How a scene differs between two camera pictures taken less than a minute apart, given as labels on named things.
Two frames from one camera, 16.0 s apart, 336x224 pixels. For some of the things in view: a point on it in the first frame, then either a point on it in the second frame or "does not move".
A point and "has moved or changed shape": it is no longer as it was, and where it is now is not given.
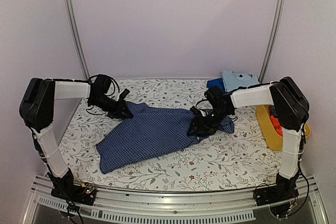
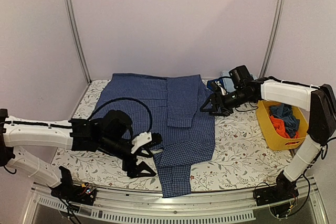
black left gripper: [117, 113] -> [134, 171]
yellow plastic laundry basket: [274, 139] does not move
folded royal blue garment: [218, 82] does not move
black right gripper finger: [196, 123] -> [211, 105]
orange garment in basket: [275, 123] does not move
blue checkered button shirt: [150, 129] has moved or changed shape
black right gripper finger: [202, 131] -> [220, 111]
